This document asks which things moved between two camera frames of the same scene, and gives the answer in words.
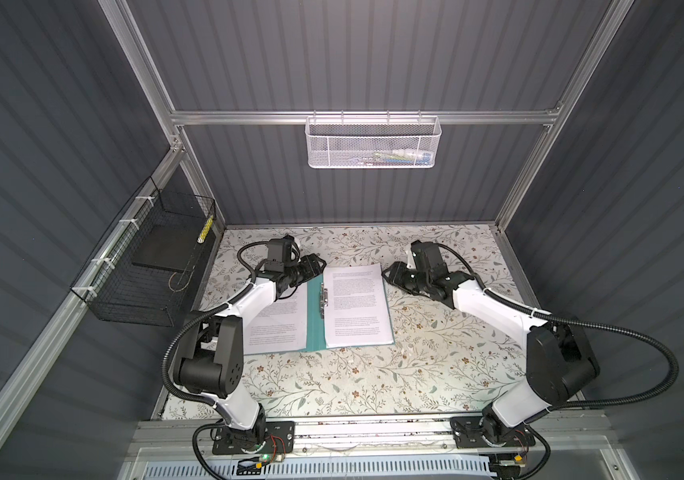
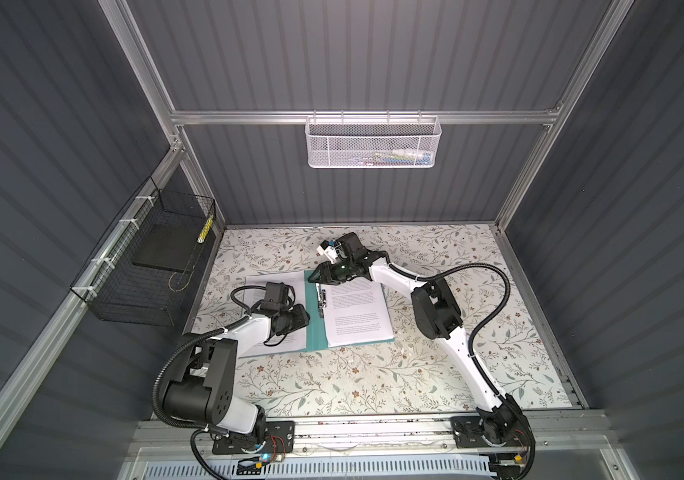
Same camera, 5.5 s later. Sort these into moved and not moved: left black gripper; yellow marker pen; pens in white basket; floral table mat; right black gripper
Moved: right black gripper; left black gripper
Not moved: pens in white basket; yellow marker pen; floral table mat
